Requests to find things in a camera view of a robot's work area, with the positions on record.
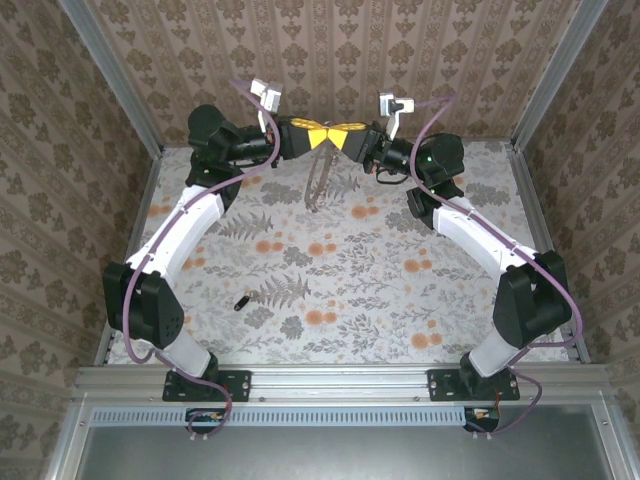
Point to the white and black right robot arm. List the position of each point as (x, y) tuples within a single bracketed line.
[(475, 235)]

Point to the floral patterned table cover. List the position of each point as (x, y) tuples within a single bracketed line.
[(375, 325)]

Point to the grey metal sheet panel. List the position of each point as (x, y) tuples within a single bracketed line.
[(340, 455)]

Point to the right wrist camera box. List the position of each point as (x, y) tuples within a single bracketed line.
[(395, 102)]

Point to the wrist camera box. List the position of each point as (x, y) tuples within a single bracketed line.
[(395, 102), (267, 95)]

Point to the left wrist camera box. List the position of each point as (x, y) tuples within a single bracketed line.
[(267, 95)]

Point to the aluminium right side rail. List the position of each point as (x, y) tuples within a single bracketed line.
[(536, 210)]

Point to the aluminium left frame post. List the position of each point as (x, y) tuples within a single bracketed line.
[(117, 75)]

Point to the aluminium frame post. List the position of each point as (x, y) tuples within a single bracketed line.
[(117, 75), (555, 75)]

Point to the aluminium left side rail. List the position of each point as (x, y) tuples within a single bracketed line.
[(136, 225)]

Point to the aluminium right frame post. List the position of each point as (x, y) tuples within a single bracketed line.
[(555, 75)]

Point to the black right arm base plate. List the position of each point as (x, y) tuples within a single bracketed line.
[(436, 385)]

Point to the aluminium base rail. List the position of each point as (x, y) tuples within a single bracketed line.
[(340, 382)]

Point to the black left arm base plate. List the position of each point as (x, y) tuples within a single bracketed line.
[(237, 385)]

